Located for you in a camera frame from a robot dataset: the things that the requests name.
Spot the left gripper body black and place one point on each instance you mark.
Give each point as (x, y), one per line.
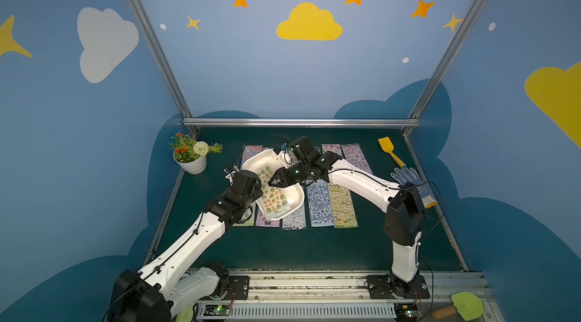
(237, 172)

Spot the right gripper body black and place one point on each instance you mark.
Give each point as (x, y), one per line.
(281, 177)

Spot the pale green sticker sheet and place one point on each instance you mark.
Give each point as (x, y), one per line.
(248, 218)

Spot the white plastic storage box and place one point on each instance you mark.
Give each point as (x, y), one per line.
(294, 194)

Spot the light pink sticker sheet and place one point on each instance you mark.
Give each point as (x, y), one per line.
(262, 221)

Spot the pink blue cat sticker sheet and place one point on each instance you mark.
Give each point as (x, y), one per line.
(249, 151)

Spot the blue penguin sticker sheet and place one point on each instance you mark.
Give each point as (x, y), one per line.
(319, 203)

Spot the pink bear sticker sheet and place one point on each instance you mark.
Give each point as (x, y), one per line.
(355, 156)

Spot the white lilac sticker sheet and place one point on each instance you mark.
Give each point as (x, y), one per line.
(295, 221)

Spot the yellow green sticker sheet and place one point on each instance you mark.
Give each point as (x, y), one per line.
(342, 207)

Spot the white green frog sticker sheet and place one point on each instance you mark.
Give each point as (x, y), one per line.
(273, 202)

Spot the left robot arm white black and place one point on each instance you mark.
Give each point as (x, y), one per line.
(149, 294)

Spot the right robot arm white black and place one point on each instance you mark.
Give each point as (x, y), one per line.
(404, 203)

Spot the white pot artificial flowers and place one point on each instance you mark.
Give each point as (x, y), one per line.
(191, 154)

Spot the yellow toy shovel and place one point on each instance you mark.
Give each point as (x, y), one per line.
(387, 146)

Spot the blue dotted work glove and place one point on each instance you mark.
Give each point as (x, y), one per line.
(407, 175)

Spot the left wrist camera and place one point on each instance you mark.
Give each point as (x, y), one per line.
(230, 172)

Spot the aluminium frame back bar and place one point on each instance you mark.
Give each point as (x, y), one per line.
(302, 123)

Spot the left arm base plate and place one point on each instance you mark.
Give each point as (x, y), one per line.
(232, 287)

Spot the white vented cable duct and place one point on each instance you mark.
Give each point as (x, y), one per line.
(295, 311)

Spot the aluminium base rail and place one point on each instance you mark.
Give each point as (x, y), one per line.
(302, 287)

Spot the aluminium frame right post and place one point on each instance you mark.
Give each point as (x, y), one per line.
(471, 15)

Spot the aluminium frame post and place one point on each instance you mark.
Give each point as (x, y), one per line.
(162, 61)
(471, 15)

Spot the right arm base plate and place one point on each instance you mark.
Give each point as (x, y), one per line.
(379, 286)

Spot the green toy trowel wooden handle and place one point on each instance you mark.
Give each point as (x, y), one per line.
(467, 305)

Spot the aluminium frame left post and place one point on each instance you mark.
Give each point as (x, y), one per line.
(162, 61)

